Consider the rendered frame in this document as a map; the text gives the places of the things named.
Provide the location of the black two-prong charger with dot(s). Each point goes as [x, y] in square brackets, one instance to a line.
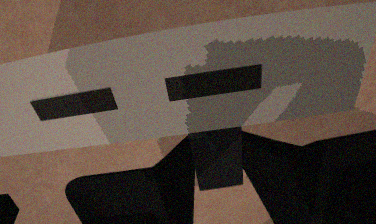
[217, 157]

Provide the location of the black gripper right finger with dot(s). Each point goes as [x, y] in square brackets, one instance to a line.
[293, 181]

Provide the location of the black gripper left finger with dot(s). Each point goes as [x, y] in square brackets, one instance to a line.
[166, 189]

